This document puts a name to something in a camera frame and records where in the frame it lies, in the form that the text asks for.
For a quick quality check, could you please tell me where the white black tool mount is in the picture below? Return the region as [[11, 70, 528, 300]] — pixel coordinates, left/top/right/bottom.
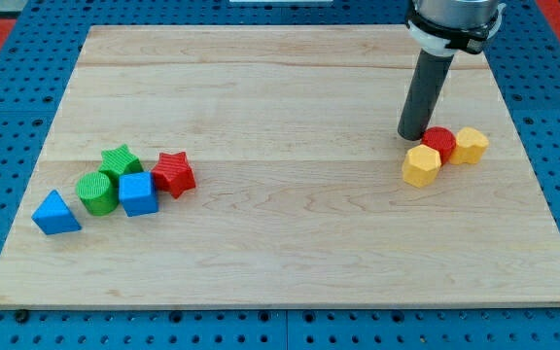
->
[[405, 3, 507, 56]]

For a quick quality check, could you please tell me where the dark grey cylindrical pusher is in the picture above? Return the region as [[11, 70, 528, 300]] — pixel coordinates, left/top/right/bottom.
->
[[398, 50, 453, 141]]

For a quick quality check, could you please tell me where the yellow heart block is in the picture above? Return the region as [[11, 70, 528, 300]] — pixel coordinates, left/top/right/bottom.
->
[[448, 126, 490, 165]]

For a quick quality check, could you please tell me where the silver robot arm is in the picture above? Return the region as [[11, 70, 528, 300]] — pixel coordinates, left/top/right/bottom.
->
[[398, 0, 506, 141]]

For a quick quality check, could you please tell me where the yellow pentagon block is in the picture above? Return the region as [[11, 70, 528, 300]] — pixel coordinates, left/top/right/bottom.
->
[[402, 145, 441, 188]]

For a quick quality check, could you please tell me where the red cylinder block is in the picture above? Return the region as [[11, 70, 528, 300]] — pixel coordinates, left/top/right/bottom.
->
[[421, 126, 457, 164]]

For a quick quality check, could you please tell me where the wooden board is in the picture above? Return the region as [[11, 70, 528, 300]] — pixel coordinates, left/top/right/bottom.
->
[[0, 25, 560, 310]]

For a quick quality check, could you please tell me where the red star block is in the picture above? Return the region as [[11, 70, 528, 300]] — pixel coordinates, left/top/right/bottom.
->
[[151, 152, 196, 198]]

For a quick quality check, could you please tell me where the blue cube block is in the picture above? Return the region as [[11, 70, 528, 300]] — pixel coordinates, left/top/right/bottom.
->
[[119, 172, 158, 217]]

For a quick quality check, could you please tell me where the green star block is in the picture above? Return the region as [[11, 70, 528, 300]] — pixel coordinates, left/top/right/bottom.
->
[[98, 144, 144, 187]]

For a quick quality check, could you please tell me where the green cylinder block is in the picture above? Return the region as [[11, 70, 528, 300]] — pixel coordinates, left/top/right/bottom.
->
[[76, 172, 119, 216]]

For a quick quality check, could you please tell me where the blue triangle block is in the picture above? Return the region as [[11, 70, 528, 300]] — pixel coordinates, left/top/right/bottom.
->
[[31, 190, 82, 235]]

